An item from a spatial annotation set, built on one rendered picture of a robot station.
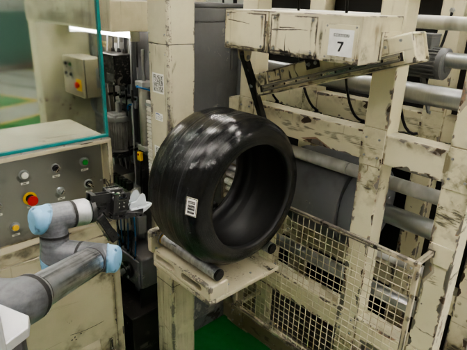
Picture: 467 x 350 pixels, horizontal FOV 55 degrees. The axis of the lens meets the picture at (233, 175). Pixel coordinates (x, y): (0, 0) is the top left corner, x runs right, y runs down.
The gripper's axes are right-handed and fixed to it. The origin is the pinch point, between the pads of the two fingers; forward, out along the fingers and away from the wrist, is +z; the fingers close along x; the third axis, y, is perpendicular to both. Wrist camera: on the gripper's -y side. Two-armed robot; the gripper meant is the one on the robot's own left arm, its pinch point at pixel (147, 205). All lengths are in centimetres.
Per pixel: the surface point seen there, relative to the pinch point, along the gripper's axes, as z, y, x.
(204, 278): 23.8, -31.1, -4.5
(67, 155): -1, 1, 57
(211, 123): 22.8, 25.5, -0.3
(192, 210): 9.9, 0.5, -10.4
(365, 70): 62, 48, -30
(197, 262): 23.3, -26.5, 0.0
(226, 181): 69, -13, 36
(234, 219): 52, -19, 12
